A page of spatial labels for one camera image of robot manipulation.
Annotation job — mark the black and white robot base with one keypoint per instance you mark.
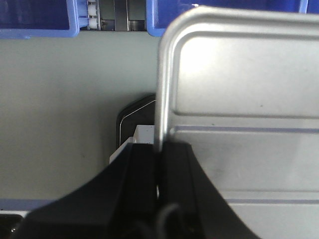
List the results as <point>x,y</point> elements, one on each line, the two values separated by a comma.
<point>135,124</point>

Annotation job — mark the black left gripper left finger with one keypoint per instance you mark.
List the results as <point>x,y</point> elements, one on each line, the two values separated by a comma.
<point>119,203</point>

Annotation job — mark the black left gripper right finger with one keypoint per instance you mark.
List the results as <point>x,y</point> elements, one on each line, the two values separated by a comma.
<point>183,182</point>

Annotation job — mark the silver metal tray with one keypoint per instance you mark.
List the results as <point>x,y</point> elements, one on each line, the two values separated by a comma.
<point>242,88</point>

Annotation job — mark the blue bin below left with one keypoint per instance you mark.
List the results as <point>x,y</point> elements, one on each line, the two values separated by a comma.
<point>24,19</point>

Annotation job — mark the blue bin below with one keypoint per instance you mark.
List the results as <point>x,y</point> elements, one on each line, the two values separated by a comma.
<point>24,19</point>
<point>160,13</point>

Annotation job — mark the blue bin below centre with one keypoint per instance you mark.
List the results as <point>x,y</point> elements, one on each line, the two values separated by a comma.
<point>160,13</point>

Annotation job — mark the left white roller track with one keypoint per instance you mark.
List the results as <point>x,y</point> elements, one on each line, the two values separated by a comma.
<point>89,14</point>

